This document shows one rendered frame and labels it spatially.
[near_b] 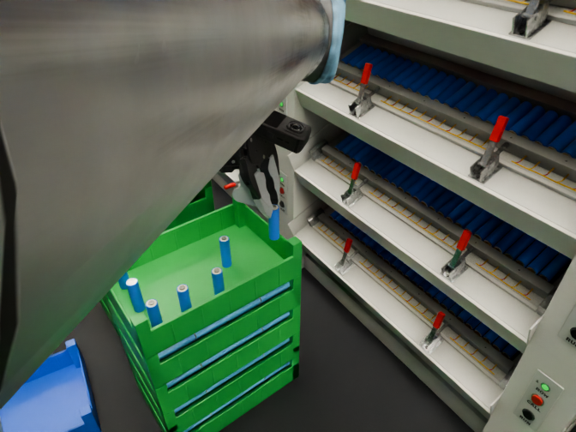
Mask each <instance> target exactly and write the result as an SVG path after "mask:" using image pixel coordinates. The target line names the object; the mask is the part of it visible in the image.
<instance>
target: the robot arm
mask: <svg viewBox="0 0 576 432"><path fill-rule="evenodd" d="M344 26H345V0H0V410H1V409H2V408H3V406H4V405H5V404H6V403H7V402H8V401H9V400H10V399H11V398H12V397H13V395H14V394H15V393H16V392H17V391H18V390H19V389H20V388H21V387H22V385H23V384H24V383H25V382H26V381H27V380H28V379H29V378H30V377H31V375H32V374H33V373H34V372H35V371H36V370H37V369H38V368H39V367H40V365H41V364H42V363H43V362H44V361H45V360H46V359H47V358H48V357H49V356H50V354H52V352H54V350H56V348H58V346H59V345H60V344H61V343H62V342H63V341H64V340H65V339H66V338H67V337H68V335H69V334H70V333H71V332H72V331H73V330H74V329H75V328H76V327H77V325H78V324H79V323H80V322H81V321H82V320H83V319H84V318H85V317H86V316H87V314H88V313H89V312H90V311H91V310H92V309H93V308H94V307H95V305H96V304H97V303H98V302H99V301H100V300H101V299H102V298H103V297H104V296H105V294H106V293H107V292H108V291H109V290H110V289H111V288H112V287H113V286H114V284H116V282H118V280H120V278H122V276H123V275H124V274H125V273H126V272H127V271H128V270H129V269H130V268H131V267H132V265H133V264H134V263H135V262H136V261H137V260H138V259H139V258H140V257H141V255H142V254H143V253H144V252H145V251H146V250H147V249H148V248H149V247H150V246H151V244H152V243H153V242H154V241H155V240H156V239H157V238H158V237H159V235H160V234H161V233H162V232H163V231H164V230H165V229H166V228H167V227H168V226H169V224H170V223H171V222H172V221H173V220H174V219H175V218H176V217H177V216H178V214H180V212H182V210H184V208H186V206H187V205H188V204H189V203H190V202H191V201H192V200H193V199H194V198H195V197H196V195H197V194H198V193H199V192H200V191H201V190H202V189H203V188H204V187H205V186H206V184H207V183H208V182H209V181H210V180H211V179H212V178H213V177H214V175H215V174H216V173H217V172H218V171H220V172H221V173H228V172H233V171H234V170H236V169H239V174H238V178H239V182H240V186H239V187H237V188H235V189H234V190H232V196H233V198H234V200H235V201H238V202H241V203H244V204H248V205H251V206H255V207H257V208H258V209H259V210H260V212H261V213H262V214H263V215H264V216H265V217H266V218H268V219H270V218H271V216H272V212H273V204H276V205H279V190H280V183H279V175H280V174H279V159H278V154H277V150H276V147H275V145H274V144H276V145H278V146H280V147H282V148H285V149H287V150H289V151H291V152H294V153H300V152H301V151H302V150H303V148H304V147H305V145H306V144H307V142H308V141H309V137H310V134H311V126H309V125H308V124H305V123H302V122H299V121H298V120H296V119H294V118H291V117H288V116H286V115H284V114H282V113H280V112H277V111H275V109H276V108H277V107H278V106H279V104H280V103H281V102H282V101H283V100H284V99H285V98H286V97H287V96H288V94H289V93H290V92H291V91H292V90H293V89H294V88H295V87H296V86H297V84H298V83H299V82H300V81H306V82H308V83H309V84H312V85H317V84H319V83H322V84H327V83H329V82H331V81H332V80H333V78H334V76H335V74H336V71H337V68H338V63H339V55H340V50H341V45H342V39H343V32H344Z"/></svg>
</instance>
